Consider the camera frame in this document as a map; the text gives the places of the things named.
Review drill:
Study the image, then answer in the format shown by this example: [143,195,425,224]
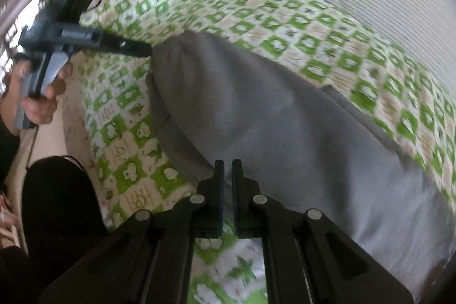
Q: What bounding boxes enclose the grey sweatpants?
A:
[146,31,455,303]

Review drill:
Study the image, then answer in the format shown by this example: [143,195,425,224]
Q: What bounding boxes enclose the person's left hand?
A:
[0,58,74,136]

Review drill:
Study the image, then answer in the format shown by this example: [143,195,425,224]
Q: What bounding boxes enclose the green white patterned bedsheet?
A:
[78,0,456,304]

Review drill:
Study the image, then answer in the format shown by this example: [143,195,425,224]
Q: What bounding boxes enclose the person's black trouser leg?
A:
[21,156,109,288]

